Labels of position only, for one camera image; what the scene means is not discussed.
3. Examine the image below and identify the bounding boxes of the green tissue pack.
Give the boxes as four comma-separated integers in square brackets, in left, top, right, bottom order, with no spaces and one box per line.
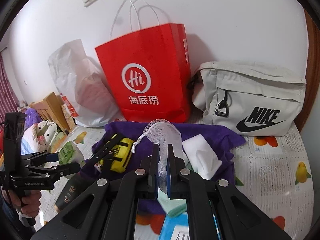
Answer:
[58,141,85,167]

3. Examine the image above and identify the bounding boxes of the mint green cloth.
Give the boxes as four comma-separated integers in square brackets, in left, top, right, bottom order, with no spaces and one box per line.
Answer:
[157,190,187,218]

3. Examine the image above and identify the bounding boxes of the black strap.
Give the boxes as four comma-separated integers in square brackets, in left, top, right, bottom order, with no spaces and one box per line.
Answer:
[88,135,133,170]

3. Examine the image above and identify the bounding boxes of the yellow Adidas pouch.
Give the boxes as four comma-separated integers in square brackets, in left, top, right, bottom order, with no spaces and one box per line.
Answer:
[95,133,134,173]

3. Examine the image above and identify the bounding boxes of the white sponge block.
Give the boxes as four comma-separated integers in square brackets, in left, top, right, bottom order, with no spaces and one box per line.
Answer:
[182,133,223,181]

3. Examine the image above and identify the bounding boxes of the white mesh pouch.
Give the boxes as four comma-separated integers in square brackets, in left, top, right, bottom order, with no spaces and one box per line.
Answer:
[132,119,189,194]

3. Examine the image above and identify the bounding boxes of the person's left hand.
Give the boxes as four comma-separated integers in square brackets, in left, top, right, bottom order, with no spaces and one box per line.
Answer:
[6,190,41,218]

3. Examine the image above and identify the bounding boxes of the striped bedding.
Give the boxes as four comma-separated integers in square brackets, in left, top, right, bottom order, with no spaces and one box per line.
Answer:
[21,124,41,155]

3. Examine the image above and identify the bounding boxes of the dark green tea box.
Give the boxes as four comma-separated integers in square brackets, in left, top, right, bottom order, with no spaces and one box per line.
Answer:
[54,172,95,213]

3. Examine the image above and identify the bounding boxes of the panda plush pillow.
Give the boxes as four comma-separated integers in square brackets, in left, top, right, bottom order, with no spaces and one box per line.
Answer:
[36,121,57,146]

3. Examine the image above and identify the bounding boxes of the purple plush toy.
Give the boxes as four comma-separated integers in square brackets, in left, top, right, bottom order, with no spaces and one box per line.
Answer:
[24,108,43,129]

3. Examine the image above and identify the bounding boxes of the blue tissue box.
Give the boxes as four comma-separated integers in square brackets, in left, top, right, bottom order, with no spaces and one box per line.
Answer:
[158,213,221,240]

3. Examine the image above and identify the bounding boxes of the patterned notebook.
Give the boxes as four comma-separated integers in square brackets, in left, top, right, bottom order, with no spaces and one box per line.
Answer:
[61,105,76,131]

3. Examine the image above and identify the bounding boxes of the wooden headboard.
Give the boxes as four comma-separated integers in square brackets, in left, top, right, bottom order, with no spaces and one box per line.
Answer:
[29,92,70,135]

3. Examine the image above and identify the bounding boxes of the fruit print tablecloth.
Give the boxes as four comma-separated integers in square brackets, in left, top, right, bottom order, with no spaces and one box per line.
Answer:
[35,123,313,239]

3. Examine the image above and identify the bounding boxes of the purple towel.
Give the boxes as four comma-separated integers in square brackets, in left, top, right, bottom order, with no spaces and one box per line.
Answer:
[79,121,247,215]

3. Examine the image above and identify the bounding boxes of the white Miniso plastic bag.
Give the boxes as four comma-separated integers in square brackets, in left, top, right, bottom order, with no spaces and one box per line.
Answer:
[48,39,125,127]

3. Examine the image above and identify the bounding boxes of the grey Nike waist bag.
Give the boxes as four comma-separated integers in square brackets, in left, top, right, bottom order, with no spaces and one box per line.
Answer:
[190,61,306,137]

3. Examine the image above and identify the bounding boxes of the red Haidilao paper bag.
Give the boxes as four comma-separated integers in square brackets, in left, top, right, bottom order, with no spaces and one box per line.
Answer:
[95,23,191,123]

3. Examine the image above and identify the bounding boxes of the brown door frame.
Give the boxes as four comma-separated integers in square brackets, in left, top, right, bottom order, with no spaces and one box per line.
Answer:
[295,10,319,132]

